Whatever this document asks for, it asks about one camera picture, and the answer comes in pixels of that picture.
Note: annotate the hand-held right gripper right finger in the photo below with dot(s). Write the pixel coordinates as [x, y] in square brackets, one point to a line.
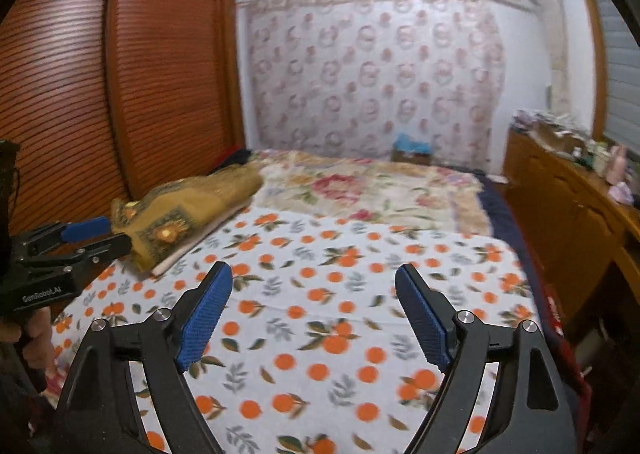
[425, 319]

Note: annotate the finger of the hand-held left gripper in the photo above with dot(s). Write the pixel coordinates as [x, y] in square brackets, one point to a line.
[85, 229]
[100, 251]

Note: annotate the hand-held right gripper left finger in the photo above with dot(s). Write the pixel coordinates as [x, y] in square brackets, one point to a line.
[205, 319]

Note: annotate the golden patterned garment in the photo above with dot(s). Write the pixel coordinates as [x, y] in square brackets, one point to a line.
[190, 214]

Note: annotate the dark clothes pile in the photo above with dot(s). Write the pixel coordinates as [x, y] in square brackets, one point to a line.
[235, 155]

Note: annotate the person's left hand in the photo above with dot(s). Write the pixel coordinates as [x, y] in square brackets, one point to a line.
[37, 339]

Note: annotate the orange print blanket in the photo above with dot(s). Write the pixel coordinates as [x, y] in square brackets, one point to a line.
[325, 284]

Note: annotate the red bed cover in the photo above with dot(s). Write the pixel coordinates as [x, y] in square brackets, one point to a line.
[557, 314]

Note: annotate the navy blanket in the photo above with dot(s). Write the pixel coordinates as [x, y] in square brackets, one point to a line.
[500, 204]

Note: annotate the floral blanket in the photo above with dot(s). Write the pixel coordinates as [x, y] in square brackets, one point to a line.
[350, 189]

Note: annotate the brown box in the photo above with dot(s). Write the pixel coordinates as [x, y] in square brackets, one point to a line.
[410, 157]

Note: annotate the blue cloth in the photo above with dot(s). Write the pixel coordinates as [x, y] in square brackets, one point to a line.
[412, 142]

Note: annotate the wooden sideboard cabinet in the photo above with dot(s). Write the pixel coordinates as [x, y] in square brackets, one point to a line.
[560, 199]

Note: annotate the wooden louvered wardrobe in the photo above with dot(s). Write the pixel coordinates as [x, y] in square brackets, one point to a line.
[165, 58]

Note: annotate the wooden organizer box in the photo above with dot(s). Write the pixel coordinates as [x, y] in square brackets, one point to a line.
[555, 138]

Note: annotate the purple bag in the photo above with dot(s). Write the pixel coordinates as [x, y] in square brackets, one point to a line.
[525, 118]

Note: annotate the purple pouch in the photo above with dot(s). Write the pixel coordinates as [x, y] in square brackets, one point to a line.
[621, 193]

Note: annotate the pink bottle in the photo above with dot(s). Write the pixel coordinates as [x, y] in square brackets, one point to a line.
[617, 166]

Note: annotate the grey window blind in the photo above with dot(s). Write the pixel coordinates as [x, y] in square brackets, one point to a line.
[622, 83]

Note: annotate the beige tied curtain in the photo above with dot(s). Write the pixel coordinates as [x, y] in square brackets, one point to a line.
[550, 33]

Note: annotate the wooden window frame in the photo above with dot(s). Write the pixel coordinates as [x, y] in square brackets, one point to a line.
[592, 43]

